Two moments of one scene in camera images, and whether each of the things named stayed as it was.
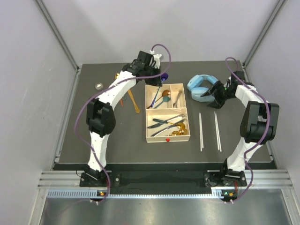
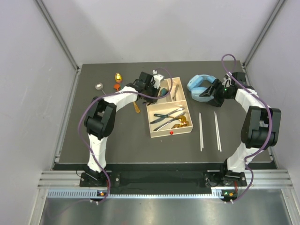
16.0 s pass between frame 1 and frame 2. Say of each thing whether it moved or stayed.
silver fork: moved
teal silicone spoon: moved
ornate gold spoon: moved
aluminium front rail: stayed
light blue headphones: stayed
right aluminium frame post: stayed
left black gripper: moved
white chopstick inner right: stayed
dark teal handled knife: moved
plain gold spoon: moved
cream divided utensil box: moved
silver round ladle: stayed
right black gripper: stayed
